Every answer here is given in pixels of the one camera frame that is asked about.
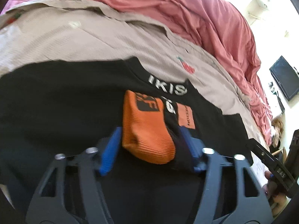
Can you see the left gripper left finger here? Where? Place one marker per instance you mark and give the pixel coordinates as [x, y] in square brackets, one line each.
[70, 190]

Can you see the right hand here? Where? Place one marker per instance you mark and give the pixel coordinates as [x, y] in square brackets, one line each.
[277, 201]

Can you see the red crumpled duvet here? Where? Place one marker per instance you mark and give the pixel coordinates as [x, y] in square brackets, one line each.
[220, 29]

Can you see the beige strawberry bed sheet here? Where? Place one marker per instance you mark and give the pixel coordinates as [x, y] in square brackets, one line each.
[83, 31]

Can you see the black printed t-shirt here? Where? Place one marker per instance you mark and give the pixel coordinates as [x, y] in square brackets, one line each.
[66, 107]

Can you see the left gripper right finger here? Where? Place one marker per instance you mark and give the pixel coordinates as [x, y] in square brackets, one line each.
[231, 192]

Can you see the black wall monitor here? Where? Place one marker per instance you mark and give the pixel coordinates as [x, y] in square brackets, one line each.
[285, 77]

